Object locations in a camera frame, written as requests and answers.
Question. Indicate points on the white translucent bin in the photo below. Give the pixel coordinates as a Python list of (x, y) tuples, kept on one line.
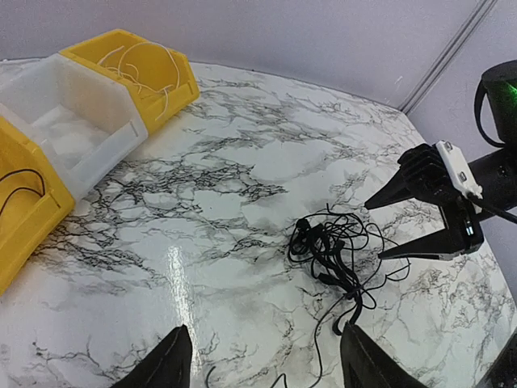
[(84, 122)]

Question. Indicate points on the right corner aluminium post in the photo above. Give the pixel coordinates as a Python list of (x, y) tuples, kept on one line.
[(447, 55)]

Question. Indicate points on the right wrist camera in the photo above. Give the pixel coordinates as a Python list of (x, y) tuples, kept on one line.
[(426, 156)]

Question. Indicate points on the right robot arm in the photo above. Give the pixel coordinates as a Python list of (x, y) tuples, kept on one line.
[(494, 112)]

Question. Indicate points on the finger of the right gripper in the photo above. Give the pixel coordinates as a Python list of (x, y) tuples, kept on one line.
[(405, 184), (437, 246)]

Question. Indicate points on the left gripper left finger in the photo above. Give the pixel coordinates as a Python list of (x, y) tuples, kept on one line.
[(167, 365)]

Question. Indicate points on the yellow bin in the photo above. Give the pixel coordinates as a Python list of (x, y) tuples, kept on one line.
[(159, 80), (34, 200)]

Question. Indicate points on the yellow bin near left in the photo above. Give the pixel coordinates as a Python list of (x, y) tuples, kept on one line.
[(34, 200)]

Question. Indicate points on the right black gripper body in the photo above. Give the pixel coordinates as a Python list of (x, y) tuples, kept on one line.
[(488, 188)]

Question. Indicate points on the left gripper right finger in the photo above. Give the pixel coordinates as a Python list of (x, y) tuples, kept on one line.
[(366, 365)]

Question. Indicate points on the yellow bin far right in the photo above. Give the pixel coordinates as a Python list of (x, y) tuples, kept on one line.
[(159, 80)]

